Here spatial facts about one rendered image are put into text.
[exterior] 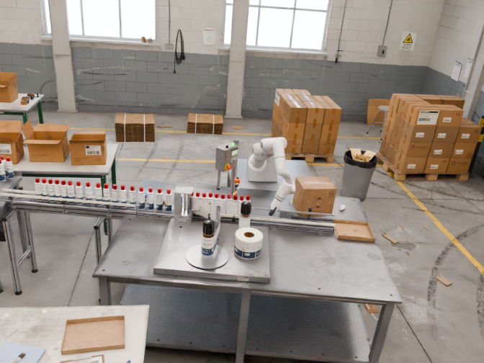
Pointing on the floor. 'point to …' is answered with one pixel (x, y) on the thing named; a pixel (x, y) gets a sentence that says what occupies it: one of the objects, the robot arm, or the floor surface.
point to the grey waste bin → (356, 181)
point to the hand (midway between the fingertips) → (271, 213)
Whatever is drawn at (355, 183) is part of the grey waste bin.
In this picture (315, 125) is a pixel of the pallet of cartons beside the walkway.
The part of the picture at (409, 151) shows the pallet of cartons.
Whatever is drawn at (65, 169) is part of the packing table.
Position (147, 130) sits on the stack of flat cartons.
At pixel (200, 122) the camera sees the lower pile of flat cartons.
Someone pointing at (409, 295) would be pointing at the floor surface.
